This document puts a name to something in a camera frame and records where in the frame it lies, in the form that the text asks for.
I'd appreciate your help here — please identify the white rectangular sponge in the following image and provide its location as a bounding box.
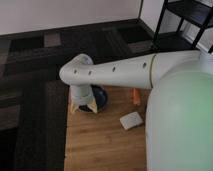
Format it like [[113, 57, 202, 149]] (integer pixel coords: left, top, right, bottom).
[[120, 112, 143, 130]]

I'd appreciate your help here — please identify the black metal shelf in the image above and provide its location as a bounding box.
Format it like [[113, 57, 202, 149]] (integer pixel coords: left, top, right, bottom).
[[153, 0, 213, 50]]

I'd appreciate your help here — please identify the orange object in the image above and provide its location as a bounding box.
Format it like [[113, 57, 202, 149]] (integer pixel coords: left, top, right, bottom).
[[133, 88, 141, 106]]

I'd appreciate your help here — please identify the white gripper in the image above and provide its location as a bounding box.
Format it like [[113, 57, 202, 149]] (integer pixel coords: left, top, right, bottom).
[[70, 85, 98, 113]]

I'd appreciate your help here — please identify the dark ceramic bowl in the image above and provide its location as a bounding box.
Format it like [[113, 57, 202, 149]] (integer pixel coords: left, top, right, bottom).
[[79, 85, 108, 113]]

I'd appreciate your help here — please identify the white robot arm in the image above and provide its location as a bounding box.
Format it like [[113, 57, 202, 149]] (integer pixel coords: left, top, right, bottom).
[[59, 50, 213, 171]]

